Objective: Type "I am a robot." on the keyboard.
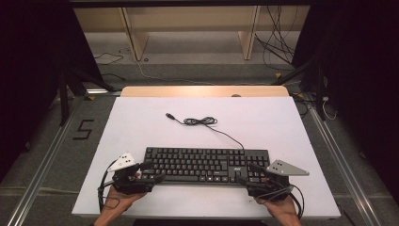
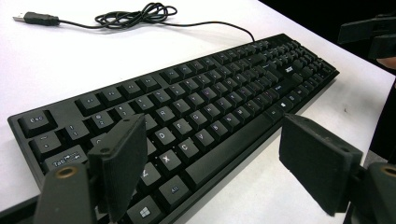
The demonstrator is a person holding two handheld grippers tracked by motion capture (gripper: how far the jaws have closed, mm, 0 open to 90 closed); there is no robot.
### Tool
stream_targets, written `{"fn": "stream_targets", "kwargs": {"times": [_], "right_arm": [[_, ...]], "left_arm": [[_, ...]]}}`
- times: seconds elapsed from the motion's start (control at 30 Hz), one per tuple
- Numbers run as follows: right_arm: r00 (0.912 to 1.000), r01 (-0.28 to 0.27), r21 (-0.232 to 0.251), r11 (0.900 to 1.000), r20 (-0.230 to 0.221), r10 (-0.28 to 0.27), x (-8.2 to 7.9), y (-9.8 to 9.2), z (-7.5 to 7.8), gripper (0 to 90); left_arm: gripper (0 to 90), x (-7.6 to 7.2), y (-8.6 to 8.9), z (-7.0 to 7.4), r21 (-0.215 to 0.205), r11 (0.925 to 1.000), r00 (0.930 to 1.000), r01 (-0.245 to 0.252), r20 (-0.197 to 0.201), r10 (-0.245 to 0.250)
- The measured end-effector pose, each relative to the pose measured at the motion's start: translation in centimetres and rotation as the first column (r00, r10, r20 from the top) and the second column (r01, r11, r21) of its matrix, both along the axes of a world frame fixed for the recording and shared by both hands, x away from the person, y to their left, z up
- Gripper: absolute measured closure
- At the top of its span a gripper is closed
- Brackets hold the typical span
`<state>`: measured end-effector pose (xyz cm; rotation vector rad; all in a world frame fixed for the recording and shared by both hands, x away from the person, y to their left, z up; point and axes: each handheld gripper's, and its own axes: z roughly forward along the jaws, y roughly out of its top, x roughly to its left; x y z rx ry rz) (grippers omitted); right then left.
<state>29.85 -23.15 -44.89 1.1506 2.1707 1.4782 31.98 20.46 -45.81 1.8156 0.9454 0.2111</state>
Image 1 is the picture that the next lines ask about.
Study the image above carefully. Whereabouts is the black tripod stand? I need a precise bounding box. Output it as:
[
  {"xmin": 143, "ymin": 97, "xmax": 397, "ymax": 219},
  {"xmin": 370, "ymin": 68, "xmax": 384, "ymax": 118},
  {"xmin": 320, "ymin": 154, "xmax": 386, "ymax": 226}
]
[{"xmin": 57, "ymin": 67, "xmax": 117, "ymax": 126}]

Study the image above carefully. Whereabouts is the person's right hand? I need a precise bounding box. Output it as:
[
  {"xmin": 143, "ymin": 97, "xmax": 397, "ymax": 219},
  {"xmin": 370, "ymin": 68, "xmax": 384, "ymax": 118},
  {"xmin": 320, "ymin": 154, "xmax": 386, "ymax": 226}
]
[{"xmin": 255, "ymin": 196, "xmax": 299, "ymax": 219}]

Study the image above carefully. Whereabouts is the short aluminium bar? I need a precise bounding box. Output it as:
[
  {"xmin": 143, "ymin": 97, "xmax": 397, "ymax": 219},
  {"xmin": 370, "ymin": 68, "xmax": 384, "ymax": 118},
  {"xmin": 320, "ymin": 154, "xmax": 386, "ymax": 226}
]
[{"xmin": 86, "ymin": 89, "xmax": 121, "ymax": 95}]

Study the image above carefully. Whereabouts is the bundle of black cables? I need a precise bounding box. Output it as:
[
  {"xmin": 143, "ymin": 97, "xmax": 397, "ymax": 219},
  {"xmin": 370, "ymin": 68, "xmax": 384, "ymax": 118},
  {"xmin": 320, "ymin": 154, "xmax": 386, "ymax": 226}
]
[{"xmin": 253, "ymin": 5, "xmax": 297, "ymax": 72}]

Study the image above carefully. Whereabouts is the black metal stand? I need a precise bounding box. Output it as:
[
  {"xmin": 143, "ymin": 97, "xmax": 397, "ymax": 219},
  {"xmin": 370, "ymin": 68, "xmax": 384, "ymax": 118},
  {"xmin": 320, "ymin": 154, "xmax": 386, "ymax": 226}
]
[{"xmin": 271, "ymin": 56, "xmax": 327, "ymax": 121}]

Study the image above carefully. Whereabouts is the black keyboard cable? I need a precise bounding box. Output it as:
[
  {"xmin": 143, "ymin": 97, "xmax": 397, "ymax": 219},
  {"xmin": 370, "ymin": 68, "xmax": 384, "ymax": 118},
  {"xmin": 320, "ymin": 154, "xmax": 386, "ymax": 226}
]
[{"xmin": 165, "ymin": 112, "xmax": 246, "ymax": 151}]

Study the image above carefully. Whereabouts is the black keyboard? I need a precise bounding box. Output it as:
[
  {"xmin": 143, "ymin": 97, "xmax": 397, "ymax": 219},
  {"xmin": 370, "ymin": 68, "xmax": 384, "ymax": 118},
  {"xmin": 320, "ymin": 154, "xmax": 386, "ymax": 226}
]
[{"xmin": 142, "ymin": 146, "xmax": 271, "ymax": 186}]

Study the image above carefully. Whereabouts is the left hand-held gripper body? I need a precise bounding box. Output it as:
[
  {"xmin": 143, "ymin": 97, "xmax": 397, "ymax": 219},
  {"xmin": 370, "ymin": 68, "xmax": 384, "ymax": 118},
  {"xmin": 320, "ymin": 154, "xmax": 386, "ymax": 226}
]
[{"xmin": 107, "ymin": 153, "xmax": 154, "ymax": 195}]

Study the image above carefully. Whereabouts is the white board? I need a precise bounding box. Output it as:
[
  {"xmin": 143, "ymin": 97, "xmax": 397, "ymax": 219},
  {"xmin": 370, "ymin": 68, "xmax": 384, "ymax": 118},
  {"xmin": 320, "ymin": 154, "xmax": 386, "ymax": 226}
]
[{"xmin": 71, "ymin": 96, "xmax": 342, "ymax": 219}]

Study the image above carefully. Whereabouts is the person's left hand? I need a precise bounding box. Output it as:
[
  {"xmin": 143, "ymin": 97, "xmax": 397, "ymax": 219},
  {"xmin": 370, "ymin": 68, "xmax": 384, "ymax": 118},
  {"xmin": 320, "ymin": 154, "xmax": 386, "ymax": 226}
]
[{"xmin": 104, "ymin": 187, "xmax": 147, "ymax": 218}]

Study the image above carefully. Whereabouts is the black floor cable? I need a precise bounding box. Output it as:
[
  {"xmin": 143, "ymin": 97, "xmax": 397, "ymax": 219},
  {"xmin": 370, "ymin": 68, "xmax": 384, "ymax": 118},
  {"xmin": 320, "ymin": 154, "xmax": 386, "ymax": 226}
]
[{"xmin": 93, "ymin": 52, "xmax": 125, "ymax": 66}]

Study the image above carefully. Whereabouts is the left hand-held gripper cable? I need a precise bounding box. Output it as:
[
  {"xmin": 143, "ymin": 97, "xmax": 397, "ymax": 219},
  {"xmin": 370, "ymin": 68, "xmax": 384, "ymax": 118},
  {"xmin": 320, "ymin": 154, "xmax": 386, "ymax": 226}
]
[{"xmin": 97, "ymin": 159, "xmax": 121, "ymax": 213}]

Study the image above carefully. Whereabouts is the black curtain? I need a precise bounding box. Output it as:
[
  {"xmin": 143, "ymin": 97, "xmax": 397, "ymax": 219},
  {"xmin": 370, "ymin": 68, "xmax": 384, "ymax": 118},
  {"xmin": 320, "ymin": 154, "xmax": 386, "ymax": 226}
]
[
  {"xmin": 0, "ymin": 0, "xmax": 104, "ymax": 183},
  {"xmin": 291, "ymin": 0, "xmax": 399, "ymax": 205}
]

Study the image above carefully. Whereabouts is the beige wooden desk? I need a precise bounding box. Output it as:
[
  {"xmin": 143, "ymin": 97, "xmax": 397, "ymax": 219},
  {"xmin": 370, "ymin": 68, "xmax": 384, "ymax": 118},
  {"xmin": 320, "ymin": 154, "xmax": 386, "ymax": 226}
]
[{"xmin": 73, "ymin": 5, "xmax": 311, "ymax": 61}]

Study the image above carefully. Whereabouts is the white floor cable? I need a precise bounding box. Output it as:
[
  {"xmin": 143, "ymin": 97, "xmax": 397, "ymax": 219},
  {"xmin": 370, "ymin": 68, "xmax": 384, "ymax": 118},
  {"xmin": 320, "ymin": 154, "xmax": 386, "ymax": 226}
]
[{"xmin": 135, "ymin": 59, "xmax": 217, "ymax": 87}]

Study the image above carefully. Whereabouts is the long aluminium rail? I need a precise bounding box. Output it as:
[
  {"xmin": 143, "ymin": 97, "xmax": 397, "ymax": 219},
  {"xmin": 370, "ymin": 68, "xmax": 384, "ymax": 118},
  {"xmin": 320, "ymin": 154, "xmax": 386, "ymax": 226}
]
[
  {"xmin": 307, "ymin": 105, "xmax": 382, "ymax": 226},
  {"xmin": 6, "ymin": 100, "xmax": 79, "ymax": 226}
]

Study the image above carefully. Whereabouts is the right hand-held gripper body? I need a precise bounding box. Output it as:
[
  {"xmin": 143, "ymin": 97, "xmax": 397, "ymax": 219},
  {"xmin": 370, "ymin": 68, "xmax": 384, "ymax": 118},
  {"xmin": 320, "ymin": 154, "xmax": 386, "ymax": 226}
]
[{"xmin": 247, "ymin": 159, "xmax": 310, "ymax": 202}]

